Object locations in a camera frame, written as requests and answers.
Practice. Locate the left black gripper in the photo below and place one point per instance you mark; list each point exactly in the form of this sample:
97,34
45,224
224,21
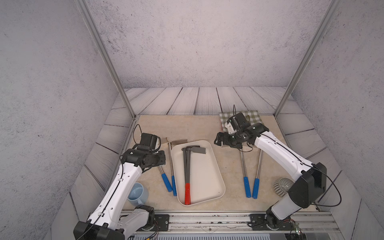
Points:
162,158

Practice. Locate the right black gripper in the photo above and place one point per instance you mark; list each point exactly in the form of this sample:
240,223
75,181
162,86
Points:
224,135

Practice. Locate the white rectangular storage tray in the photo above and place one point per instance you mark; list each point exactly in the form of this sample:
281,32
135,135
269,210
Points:
206,181

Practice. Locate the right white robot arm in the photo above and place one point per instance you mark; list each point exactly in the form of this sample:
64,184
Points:
310,179

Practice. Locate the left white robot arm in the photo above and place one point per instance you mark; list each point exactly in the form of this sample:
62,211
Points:
105,223

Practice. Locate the green checkered cloth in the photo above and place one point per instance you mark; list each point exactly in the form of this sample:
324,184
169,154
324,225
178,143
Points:
251,116

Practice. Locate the light blue plastic cup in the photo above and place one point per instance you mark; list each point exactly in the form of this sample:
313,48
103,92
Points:
138,195

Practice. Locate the grey ribbed ceramic cup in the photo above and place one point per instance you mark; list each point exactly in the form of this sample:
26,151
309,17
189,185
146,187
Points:
282,186

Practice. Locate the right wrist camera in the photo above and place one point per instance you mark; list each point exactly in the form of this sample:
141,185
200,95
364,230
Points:
237,123

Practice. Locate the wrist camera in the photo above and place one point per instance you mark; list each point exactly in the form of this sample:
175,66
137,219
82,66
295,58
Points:
149,143
237,123

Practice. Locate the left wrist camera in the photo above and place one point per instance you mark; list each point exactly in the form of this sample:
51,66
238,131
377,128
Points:
149,143

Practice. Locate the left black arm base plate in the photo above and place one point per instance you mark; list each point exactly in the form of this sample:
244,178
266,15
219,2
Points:
161,224

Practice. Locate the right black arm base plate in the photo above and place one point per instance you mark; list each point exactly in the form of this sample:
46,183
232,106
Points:
264,222

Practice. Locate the aluminium front rail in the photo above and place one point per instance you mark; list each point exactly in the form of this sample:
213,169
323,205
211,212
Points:
230,225

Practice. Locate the left aluminium frame post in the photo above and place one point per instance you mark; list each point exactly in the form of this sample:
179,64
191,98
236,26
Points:
87,17

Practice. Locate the aluminium frame post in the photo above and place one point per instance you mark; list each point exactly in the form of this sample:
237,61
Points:
319,34
87,17

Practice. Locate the right aluminium frame post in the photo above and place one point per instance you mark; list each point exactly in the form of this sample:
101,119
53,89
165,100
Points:
319,34

